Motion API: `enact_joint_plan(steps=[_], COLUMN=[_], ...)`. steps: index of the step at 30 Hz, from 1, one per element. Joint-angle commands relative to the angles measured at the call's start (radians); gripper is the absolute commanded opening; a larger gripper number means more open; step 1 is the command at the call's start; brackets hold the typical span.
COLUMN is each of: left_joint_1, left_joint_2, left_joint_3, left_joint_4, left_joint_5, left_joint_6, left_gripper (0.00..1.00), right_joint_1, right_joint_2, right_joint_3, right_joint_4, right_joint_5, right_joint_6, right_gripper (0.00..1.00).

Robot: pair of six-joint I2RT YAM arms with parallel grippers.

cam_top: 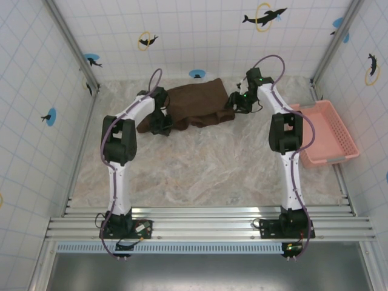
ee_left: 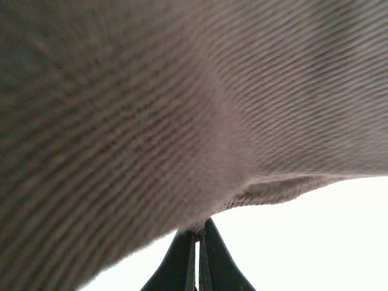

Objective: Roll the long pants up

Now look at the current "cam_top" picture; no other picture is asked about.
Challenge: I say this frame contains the brown long pants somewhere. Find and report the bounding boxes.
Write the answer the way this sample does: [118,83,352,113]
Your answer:
[136,78,237,135]

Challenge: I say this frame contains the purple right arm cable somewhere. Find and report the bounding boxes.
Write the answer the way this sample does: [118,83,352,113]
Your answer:
[250,54,316,262]

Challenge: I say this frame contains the dolphin with yellow ring sticker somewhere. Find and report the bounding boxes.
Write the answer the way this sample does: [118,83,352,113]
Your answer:
[364,53,381,87]
[138,30,159,51]
[82,75,93,97]

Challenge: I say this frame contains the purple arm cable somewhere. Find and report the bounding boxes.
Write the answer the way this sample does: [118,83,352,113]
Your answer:
[99,68,164,262]
[250,54,316,262]

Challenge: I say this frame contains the small circuit board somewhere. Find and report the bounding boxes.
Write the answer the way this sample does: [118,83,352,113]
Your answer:
[283,242,304,255]
[134,222,153,235]

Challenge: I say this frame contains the aluminium frame post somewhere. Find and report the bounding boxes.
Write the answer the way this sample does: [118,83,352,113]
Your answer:
[44,0,101,90]
[311,0,365,86]

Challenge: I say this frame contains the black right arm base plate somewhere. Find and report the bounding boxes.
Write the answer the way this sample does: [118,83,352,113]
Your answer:
[256,217,316,241]

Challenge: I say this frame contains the aluminium mounting rail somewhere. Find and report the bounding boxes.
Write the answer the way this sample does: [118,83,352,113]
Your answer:
[44,207,377,243]

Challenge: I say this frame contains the white slotted cable duct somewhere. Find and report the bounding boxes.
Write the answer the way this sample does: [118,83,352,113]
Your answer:
[56,242,287,255]

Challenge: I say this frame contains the pink plastic basket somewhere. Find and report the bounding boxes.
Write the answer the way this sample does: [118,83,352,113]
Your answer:
[287,100,361,170]

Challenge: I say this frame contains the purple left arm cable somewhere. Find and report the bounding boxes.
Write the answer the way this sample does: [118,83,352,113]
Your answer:
[99,68,164,262]

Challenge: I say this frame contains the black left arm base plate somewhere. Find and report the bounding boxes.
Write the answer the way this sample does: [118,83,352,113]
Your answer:
[99,215,155,241]

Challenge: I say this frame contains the large dolphin yellow ring sticker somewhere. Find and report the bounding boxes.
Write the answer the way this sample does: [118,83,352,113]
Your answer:
[255,2,289,33]

